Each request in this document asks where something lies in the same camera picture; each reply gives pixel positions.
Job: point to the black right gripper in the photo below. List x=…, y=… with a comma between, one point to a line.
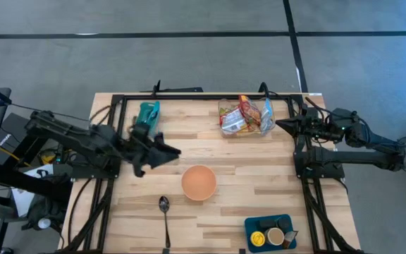
x=317, y=128

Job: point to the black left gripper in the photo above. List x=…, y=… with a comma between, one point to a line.
x=137, y=148

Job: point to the blue ramen packet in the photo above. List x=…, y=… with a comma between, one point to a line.
x=267, y=116

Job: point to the dark red ramen packet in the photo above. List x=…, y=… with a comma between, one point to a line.
x=249, y=111

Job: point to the red orange ramen packet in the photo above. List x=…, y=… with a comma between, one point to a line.
x=233, y=122

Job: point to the thyme spice jar black cap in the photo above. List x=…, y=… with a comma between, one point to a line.
x=284, y=223

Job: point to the dark green small box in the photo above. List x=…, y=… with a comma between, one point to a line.
x=267, y=223

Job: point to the small cup with brown liquid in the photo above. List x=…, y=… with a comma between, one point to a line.
x=274, y=236

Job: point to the yellow lid seasoning can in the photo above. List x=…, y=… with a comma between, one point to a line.
x=257, y=238

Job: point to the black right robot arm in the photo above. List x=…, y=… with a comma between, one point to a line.
x=365, y=155

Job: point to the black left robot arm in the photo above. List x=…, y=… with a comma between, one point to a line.
x=72, y=137

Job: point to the teal plastic cup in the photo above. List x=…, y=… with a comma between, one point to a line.
x=150, y=114

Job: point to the peach ceramic bowl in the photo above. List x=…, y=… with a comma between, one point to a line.
x=199, y=182

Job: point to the clear plastic container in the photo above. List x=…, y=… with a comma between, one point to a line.
x=224, y=135

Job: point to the black table clamp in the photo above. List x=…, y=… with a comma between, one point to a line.
x=241, y=251
x=166, y=251

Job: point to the teal plastic tray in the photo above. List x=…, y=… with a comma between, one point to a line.
x=252, y=225

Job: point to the white round cap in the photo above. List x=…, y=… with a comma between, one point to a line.
x=44, y=223

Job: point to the white paper sheet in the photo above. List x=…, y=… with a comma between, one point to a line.
x=23, y=201

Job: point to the black equipment case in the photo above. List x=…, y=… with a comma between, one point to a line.
x=11, y=135

